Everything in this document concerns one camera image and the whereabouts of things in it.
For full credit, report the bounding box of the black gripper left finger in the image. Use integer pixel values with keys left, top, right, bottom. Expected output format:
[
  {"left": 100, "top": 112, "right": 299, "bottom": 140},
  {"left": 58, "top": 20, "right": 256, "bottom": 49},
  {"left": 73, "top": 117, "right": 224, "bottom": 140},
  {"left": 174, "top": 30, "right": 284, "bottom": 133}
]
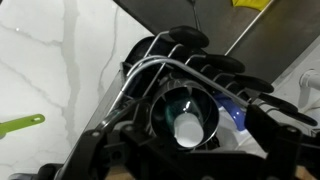
[{"left": 55, "top": 97, "right": 157, "bottom": 180}]

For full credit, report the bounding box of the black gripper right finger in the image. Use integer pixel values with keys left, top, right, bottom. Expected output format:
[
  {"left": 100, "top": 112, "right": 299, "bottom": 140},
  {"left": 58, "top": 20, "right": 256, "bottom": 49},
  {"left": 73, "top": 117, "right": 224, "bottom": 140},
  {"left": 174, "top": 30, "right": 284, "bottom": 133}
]
[{"left": 245, "top": 105, "right": 302, "bottom": 180}]

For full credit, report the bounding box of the bottle with green contents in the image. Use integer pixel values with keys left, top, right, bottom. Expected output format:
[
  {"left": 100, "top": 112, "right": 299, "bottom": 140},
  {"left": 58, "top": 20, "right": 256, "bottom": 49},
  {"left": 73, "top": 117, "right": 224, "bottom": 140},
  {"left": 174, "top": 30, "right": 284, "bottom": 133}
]
[{"left": 165, "top": 97, "right": 204, "bottom": 148}]

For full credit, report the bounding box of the blue white cup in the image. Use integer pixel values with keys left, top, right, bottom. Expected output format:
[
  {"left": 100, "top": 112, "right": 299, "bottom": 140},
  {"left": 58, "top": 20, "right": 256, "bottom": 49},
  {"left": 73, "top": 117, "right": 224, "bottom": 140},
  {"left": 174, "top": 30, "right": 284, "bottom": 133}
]
[{"left": 214, "top": 93, "right": 245, "bottom": 131}]

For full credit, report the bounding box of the metal dish drying rack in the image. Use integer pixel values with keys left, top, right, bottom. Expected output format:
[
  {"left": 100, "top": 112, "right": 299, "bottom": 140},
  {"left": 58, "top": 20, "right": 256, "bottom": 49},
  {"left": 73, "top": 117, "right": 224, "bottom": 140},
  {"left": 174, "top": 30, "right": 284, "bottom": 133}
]
[{"left": 110, "top": 26, "right": 317, "bottom": 126}]

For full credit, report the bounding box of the green plastic spoon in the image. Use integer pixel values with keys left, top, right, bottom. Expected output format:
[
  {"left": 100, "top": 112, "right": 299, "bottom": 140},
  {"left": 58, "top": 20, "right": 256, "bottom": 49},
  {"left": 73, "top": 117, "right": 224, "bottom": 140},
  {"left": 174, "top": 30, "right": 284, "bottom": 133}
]
[{"left": 0, "top": 114, "right": 45, "bottom": 138}]

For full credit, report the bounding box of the stainless steel sink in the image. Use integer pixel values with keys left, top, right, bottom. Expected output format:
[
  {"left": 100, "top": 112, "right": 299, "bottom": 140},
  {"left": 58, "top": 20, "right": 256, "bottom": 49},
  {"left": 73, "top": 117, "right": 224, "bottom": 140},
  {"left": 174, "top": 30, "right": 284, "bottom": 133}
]
[{"left": 113, "top": 0, "right": 320, "bottom": 82}]

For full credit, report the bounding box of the yellow sponge holder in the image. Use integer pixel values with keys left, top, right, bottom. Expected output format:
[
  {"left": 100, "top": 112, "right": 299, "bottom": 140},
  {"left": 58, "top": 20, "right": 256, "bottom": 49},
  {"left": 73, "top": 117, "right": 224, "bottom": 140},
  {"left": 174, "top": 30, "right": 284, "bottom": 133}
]
[{"left": 231, "top": 0, "right": 271, "bottom": 11}]

